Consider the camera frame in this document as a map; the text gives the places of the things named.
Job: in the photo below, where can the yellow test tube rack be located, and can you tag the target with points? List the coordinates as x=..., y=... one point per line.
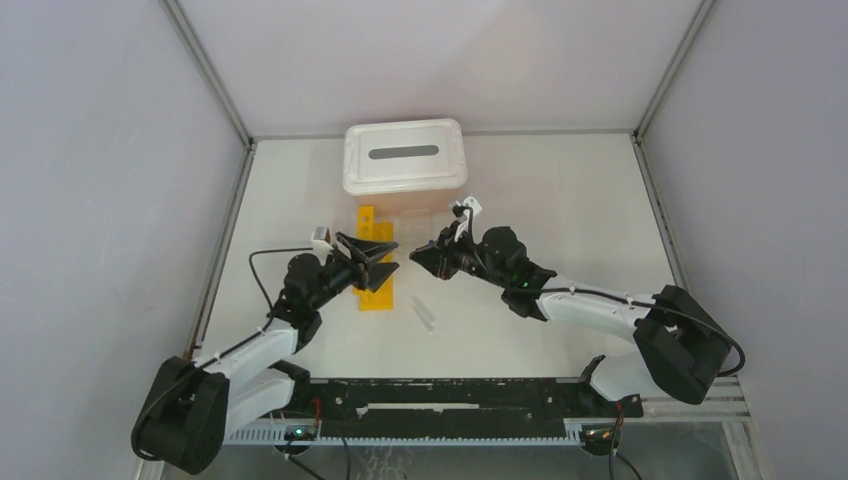
x=370, y=227

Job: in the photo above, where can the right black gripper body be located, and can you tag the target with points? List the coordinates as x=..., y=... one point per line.
x=462, y=253

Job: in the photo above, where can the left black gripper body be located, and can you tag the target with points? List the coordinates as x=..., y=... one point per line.
x=339, y=275

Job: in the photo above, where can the clear well plate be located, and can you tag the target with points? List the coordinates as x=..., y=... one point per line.
x=414, y=228

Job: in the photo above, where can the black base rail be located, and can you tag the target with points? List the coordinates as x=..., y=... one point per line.
x=409, y=411

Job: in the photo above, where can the clear tube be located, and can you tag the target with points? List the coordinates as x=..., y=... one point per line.
x=419, y=303
x=421, y=319

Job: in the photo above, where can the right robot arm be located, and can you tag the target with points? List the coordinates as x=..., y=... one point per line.
x=680, y=350

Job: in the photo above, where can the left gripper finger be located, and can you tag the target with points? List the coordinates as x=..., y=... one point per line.
x=378, y=274
x=365, y=252

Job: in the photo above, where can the translucent white bin lid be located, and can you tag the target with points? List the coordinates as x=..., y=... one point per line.
x=404, y=157

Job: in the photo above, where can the pink plastic storage bin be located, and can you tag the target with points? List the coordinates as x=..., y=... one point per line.
x=392, y=203

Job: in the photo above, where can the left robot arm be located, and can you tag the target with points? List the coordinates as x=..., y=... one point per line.
x=193, y=405

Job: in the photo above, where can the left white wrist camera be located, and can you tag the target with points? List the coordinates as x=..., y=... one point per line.
x=321, y=237

